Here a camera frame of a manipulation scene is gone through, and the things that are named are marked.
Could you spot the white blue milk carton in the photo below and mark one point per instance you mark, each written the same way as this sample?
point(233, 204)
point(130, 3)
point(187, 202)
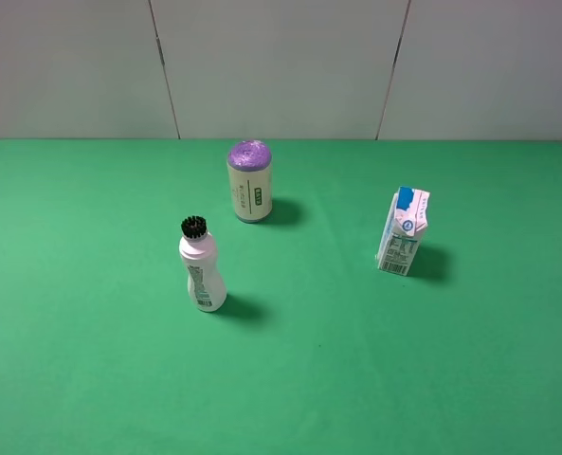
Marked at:
point(405, 227)

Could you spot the white bottle with brush cap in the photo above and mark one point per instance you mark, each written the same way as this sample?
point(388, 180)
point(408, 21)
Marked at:
point(199, 254)

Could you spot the purple topped cylindrical roll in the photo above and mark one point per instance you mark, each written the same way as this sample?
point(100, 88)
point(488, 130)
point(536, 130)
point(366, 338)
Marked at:
point(249, 165)

